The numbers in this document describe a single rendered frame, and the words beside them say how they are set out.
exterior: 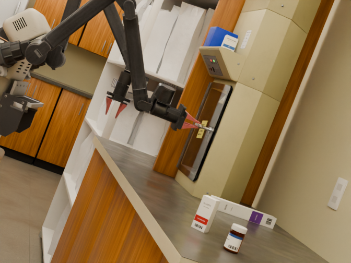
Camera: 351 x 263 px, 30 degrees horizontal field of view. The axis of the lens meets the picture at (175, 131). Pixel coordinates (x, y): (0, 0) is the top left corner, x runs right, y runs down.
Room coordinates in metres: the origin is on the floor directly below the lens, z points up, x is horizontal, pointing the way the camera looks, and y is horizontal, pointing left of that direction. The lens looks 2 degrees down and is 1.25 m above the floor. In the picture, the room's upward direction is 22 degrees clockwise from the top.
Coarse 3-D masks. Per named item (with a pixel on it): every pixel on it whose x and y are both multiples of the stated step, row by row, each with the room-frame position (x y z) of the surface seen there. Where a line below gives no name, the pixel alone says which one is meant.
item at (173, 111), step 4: (180, 104) 2.60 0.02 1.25; (168, 108) 2.54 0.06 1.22; (172, 108) 2.56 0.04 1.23; (180, 108) 2.58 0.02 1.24; (184, 108) 2.54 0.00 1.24; (168, 112) 2.54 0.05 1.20; (172, 112) 2.55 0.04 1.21; (176, 112) 2.55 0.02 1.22; (180, 112) 2.56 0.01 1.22; (164, 116) 2.54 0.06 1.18; (168, 116) 2.54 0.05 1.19; (172, 116) 2.55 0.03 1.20; (176, 116) 2.55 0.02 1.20; (180, 116) 2.55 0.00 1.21; (168, 120) 2.56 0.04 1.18; (172, 120) 2.55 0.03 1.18; (176, 120) 2.55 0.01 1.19; (172, 124) 2.59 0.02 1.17; (176, 124) 2.55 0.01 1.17; (172, 128) 2.57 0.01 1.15; (176, 128) 2.56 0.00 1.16
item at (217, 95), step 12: (216, 84) 2.72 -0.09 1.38; (216, 96) 2.65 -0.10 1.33; (228, 96) 2.52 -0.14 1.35; (204, 108) 2.75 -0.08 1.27; (216, 108) 2.59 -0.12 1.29; (204, 120) 2.68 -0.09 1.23; (216, 120) 2.53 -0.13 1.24; (192, 132) 2.79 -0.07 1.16; (204, 132) 2.62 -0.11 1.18; (192, 144) 2.72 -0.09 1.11; (204, 144) 2.56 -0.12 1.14; (192, 156) 2.65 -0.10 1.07; (204, 156) 2.52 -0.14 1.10; (180, 168) 2.75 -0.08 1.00; (192, 168) 2.59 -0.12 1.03; (192, 180) 2.53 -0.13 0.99
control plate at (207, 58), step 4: (204, 56) 2.75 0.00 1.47; (208, 56) 2.68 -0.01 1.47; (212, 56) 2.63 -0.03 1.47; (208, 60) 2.71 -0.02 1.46; (212, 60) 2.65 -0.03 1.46; (216, 60) 2.59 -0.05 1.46; (208, 64) 2.74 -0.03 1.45; (212, 64) 2.68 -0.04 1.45; (216, 64) 2.62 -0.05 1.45; (208, 68) 2.77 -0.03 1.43; (212, 68) 2.71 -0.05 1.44; (212, 72) 2.74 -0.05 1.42; (216, 72) 2.67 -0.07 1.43; (220, 72) 2.61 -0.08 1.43
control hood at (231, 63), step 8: (200, 48) 2.77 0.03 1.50; (208, 48) 2.64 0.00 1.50; (216, 48) 2.53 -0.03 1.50; (224, 48) 2.49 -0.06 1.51; (216, 56) 2.57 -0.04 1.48; (224, 56) 2.49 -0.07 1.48; (232, 56) 2.50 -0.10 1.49; (240, 56) 2.51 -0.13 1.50; (224, 64) 2.51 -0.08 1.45; (232, 64) 2.50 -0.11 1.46; (240, 64) 2.51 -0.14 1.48; (208, 72) 2.80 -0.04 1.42; (224, 72) 2.56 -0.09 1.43; (232, 72) 2.50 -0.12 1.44; (240, 72) 2.51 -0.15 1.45; (232, 80) 2.54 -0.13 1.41
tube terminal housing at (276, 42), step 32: (256, 32) 2.52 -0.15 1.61; (288, 32) 2.55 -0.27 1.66; (256, 64) 2.52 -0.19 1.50; (288, 64) 2.65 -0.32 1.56; (256, 96) 2.54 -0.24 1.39; (224, 128) 2.52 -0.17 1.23; (256, 128) 2.60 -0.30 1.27; (224, 160) 2.53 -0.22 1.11; (256, 160) 2.71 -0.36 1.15; (192, 192) 2.52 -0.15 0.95; (224, 192) 2.55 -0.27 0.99
